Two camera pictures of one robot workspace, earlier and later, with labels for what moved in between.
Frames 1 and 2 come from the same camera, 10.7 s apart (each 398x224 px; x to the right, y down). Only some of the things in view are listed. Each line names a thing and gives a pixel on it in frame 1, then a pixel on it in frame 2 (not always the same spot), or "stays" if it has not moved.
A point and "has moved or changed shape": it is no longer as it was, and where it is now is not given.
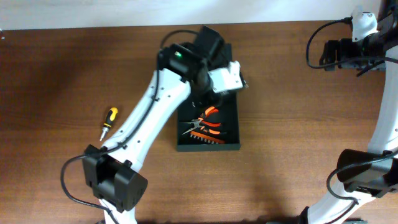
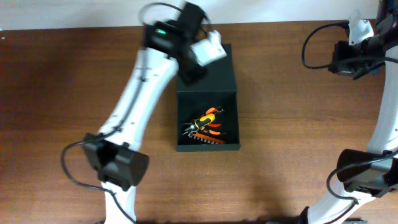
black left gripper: (204, 94) to (193, 72)
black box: (228, 115) stays
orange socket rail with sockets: (206, 138) stays
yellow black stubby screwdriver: (111, 117) has moved or changed shape
